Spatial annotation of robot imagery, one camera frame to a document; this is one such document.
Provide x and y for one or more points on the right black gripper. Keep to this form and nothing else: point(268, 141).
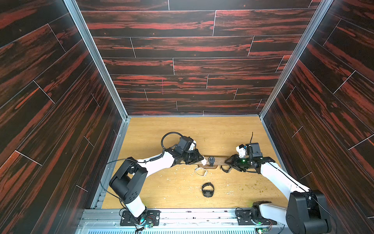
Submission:
point(241, 163)

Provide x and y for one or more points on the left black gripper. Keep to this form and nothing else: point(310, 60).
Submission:
point(196, 157)

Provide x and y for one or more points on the dark wooden watch stand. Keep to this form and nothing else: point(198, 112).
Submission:
point(219, 160)

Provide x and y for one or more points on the black watch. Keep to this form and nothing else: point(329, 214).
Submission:
point(227, 169)
point(208, 190)
point(211, 161)

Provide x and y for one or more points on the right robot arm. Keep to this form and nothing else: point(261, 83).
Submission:
point(306, 212)

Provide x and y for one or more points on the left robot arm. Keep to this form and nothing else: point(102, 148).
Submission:
point(129, 179)

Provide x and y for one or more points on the black watch by stand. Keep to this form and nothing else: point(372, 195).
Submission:
point(227, 169)

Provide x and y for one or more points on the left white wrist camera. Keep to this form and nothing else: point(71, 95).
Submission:
point(192, 146)

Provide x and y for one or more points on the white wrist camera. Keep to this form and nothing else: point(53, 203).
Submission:
point(192, 146)
point(241, 149)

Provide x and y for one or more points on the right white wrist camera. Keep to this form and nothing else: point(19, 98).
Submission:
point(241, 149)

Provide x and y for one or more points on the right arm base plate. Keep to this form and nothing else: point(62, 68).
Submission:
point(245, 217)

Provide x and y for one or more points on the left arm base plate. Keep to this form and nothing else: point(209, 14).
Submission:
point(148, 219)

